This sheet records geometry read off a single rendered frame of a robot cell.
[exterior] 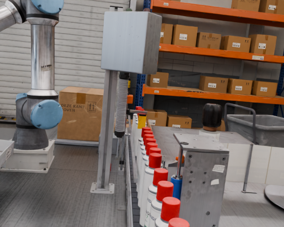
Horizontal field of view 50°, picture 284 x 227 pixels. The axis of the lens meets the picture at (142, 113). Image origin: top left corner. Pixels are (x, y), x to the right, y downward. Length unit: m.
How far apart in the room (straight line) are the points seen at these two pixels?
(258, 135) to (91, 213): 2.49
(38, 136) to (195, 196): 0.79
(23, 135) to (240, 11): 4.45
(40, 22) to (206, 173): 0.79
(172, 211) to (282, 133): 2.98
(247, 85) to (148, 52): 4.55
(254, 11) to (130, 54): 4.51
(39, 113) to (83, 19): 4.43
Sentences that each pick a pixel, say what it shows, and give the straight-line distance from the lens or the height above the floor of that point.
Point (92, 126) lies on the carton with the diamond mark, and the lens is 1.72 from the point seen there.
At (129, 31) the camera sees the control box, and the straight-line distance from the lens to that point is 0.98.
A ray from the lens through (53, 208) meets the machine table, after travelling 1.07.
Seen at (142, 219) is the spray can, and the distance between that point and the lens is 0.87.
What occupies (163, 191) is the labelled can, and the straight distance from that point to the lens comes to 0.63.
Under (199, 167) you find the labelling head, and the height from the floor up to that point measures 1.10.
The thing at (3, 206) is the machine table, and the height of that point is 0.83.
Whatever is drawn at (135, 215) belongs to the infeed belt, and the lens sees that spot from 0.93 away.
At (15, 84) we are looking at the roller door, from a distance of 5.70.
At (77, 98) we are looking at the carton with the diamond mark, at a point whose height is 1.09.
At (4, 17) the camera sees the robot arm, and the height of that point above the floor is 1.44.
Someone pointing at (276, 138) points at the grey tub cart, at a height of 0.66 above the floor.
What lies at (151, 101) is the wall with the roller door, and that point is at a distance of 5.70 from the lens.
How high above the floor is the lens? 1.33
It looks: 10 degrees down
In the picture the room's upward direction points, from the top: 6 degrees clockwise
